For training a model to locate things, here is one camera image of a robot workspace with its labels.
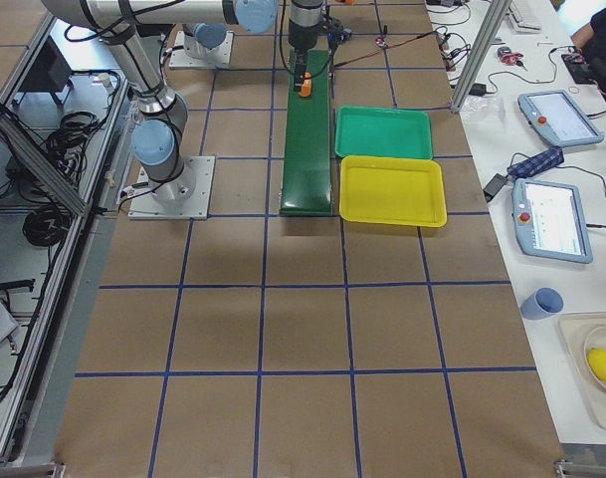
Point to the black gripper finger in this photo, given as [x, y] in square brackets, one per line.
[300, 65]

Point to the orange cylinder with 4680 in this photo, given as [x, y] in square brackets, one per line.
[306, 87]

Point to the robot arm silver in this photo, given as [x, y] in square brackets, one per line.
[116, 23]
[203, 37]

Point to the green plastic tray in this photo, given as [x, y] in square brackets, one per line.
[383, 132]

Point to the green conveyor belt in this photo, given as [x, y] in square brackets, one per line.
[306, 183]

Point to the yellow plastic tray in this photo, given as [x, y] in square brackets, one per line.
[392, 191]

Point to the clear plastic bag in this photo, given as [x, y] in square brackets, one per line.
[486, 108]

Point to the black power adapter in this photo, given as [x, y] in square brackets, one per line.
[494, 186]

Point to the far teach pendant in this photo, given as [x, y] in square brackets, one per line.
[558, 120]

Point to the teach pendant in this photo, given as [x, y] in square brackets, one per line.
[549, 221]
[558, 120]

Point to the blue plaid pouch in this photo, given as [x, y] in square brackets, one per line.
[536, 164]

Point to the person in dark clothes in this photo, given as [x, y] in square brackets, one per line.
[590, 40]

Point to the near teach pendant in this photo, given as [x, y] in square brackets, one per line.
[549, 221]

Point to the blue plastic cup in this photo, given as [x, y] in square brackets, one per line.
[543, 303]

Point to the white bowl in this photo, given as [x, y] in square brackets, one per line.
[595, 339]

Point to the yellow lemon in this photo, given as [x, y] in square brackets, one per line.
[596, 359]

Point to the beige tray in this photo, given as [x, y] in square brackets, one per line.
[585, 338]

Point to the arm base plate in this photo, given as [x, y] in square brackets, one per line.
[188, 54]
[187, 197]

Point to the aluminium frame post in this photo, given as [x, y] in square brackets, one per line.
[486, 34]

